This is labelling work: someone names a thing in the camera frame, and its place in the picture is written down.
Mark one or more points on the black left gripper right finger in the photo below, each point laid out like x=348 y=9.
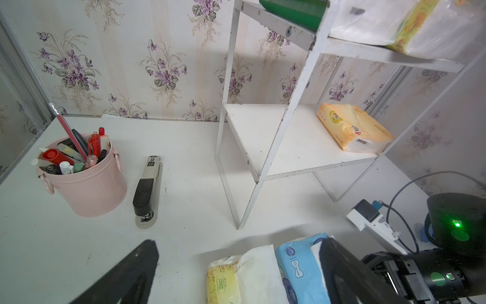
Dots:
x=350 y=281

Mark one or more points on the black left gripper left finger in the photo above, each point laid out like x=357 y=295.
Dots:
x=130 y=281

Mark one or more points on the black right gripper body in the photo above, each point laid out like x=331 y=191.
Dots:
x=400 y=272

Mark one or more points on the blue tissue pack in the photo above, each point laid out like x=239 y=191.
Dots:
x=300 y=268

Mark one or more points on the pale yellow tissue pack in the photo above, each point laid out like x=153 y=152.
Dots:
x=253 y=277

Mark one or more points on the orange tissue pack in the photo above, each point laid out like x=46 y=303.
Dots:
x=353 y=129

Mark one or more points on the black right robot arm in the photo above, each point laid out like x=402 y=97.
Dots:
x=453 y=270

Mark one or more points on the white green tissue pack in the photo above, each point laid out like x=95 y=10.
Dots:
x=307 y=13

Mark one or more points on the pink metal pen bucket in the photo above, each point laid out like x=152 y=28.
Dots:
x=92 y=192

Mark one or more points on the white marker pen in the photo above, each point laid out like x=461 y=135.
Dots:
x=66 y=168

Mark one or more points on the red pencil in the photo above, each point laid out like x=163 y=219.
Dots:
x=68 y=130

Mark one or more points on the red handled scissors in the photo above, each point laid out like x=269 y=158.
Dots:
x=94 y=143

